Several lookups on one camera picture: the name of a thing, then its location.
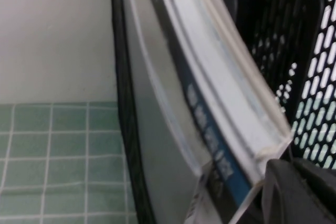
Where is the green checkered tablecloth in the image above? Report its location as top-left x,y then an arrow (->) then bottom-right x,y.
0,102 -> 137,224

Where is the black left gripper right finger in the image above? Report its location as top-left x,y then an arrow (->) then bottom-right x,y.
293,159 -> 336,224

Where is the thin white grey booklet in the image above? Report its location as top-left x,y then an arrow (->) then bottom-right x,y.
122,0 -> 213,224

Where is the black mesh book holder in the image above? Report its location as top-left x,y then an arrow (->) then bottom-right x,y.
109,0 -> 336,224

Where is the blue spine white book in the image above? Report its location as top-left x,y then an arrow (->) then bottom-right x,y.
143,0 -> 253,209

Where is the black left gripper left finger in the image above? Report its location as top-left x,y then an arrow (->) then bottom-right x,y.
265,158 -> 330,224

